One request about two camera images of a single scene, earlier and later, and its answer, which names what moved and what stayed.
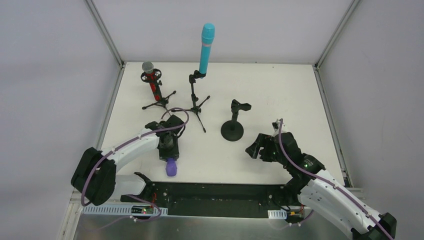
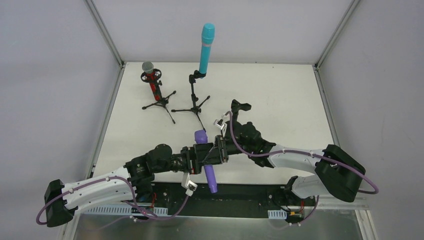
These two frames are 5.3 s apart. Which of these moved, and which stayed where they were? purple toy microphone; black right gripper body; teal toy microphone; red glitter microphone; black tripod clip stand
Moved: black right gripper body; purple toy microphone
Stayed: red glitter microphone; black tripod clip stand; teal toy microphone
